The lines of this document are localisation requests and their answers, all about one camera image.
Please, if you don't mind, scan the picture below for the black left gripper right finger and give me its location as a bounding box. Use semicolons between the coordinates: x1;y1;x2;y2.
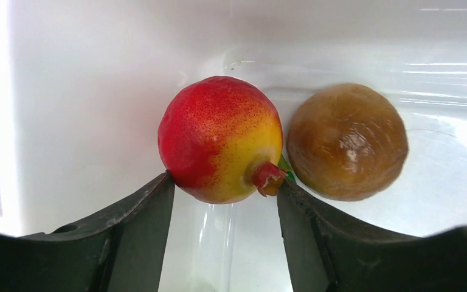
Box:
277;179;467;291

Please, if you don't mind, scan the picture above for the green toy bean pod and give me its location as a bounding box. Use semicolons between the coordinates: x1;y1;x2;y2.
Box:
277;155;296;182

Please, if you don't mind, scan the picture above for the red yellow toy pomegranate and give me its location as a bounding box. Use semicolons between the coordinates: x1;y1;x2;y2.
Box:
157;76;286;204

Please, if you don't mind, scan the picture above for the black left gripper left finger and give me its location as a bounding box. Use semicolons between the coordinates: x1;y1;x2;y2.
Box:
0;172;175;291

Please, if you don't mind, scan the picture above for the brown toy kiwi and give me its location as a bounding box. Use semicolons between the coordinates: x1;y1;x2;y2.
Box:
286;83;409;201

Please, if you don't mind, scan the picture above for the white plastic bin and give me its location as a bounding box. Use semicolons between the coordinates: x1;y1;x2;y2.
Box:
0;1;467;291

